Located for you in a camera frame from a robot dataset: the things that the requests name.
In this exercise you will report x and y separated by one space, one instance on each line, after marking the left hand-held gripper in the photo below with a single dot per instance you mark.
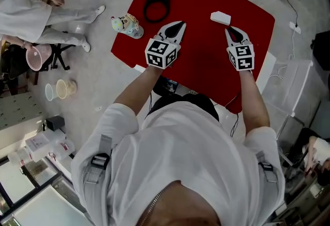
161 54

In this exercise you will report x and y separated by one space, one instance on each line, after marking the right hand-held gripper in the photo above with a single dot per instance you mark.
241 57

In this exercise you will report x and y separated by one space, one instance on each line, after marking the white rectangular box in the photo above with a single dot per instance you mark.
220 18

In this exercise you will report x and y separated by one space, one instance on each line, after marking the black trash bin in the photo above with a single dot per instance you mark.
158 85

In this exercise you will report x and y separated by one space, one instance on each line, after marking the person's right forearm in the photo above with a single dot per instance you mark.
254 106

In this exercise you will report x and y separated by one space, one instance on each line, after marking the person's left forearm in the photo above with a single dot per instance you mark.
136 93

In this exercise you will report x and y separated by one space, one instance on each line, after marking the red table cloth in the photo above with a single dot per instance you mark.
201 65

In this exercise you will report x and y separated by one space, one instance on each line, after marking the cartoon plush water bottle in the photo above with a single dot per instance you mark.
127 26

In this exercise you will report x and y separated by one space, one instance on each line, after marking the white power strip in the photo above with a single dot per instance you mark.
295 27

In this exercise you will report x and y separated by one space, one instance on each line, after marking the person's black shorts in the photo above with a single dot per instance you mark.
203 102

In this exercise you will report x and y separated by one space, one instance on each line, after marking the white slatted chair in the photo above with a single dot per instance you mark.
294 83

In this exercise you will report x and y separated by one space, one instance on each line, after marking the black equipment case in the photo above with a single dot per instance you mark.
322 49

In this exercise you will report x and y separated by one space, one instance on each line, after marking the person's white t-shirt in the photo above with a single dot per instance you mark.
180 147

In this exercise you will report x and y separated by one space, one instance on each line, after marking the stacked plastic cups on floor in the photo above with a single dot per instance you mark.
68 88

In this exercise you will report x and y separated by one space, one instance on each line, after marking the pale green plastic basket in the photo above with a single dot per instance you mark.
49 92

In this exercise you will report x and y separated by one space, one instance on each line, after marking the pink mesh basket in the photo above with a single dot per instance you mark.
37 57

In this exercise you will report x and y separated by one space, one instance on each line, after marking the dark grey box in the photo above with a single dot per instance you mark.
55 123

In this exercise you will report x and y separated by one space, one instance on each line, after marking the clear lidded container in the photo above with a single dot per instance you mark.
64 148

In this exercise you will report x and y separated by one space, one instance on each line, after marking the black office chair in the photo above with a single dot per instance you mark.
15 62

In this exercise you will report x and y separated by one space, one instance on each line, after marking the white drawer cabinet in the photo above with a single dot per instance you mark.
18 111

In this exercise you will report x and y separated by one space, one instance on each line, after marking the white flat box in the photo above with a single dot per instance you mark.
38 145

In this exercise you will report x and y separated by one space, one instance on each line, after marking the person's neck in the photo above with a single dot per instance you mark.
180 207

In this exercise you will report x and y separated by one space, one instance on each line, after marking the clear plastic jar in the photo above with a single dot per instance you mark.
19 156

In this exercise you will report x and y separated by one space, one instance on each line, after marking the metal frame chair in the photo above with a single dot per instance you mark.
291 129

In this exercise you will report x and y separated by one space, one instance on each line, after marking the black window frame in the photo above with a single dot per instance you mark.
33 189

